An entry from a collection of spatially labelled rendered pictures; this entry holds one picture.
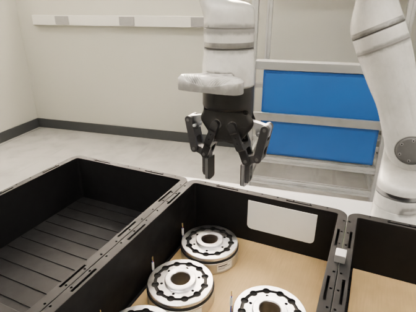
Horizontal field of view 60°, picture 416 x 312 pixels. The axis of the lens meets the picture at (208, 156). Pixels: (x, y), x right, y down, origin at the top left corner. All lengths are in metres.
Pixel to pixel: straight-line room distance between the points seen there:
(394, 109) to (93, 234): 0.62
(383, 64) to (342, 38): 2.42
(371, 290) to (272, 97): 1.80
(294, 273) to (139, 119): 3.17
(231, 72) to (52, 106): 3.81
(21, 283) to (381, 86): 0.71
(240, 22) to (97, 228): 0.50
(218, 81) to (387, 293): 0.43
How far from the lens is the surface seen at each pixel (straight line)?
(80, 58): 3.88
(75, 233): 0.78
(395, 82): 0.73
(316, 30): 3.13
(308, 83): 2.30
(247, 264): 0.66
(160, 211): 0.62
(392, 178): 0.83
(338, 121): 2.33
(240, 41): 0.49
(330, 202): 1.16
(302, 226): 0.67
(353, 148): 2.42
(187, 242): 0.66
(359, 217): 0.65
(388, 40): 0.73
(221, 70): 0.49
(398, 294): 0.68
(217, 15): 0.49
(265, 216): 0.68
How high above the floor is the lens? 1.25
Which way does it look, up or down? 23 degrees down
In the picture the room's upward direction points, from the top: straight up
